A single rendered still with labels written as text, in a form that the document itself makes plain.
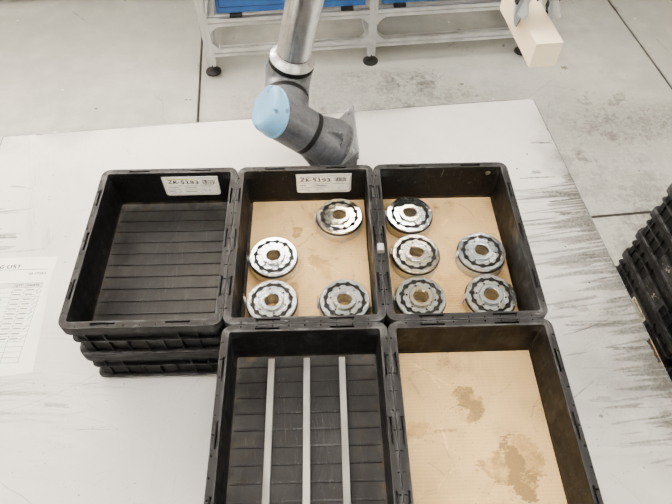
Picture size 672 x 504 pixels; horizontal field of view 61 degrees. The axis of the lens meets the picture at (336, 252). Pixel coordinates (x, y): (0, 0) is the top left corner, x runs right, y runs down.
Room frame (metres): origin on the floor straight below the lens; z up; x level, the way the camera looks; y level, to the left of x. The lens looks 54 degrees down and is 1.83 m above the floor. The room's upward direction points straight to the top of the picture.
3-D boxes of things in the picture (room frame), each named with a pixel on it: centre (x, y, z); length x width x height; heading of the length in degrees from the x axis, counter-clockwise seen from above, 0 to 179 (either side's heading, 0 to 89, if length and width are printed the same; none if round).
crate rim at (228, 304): (0.70, 0.06, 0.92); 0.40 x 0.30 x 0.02; 2
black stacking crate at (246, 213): (0.70, 0.06, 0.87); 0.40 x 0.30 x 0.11; 2
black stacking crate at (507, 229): (0.71, -0.24, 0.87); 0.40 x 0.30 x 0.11; 2
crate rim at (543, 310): (0.71, -0.24, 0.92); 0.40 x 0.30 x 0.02; 2
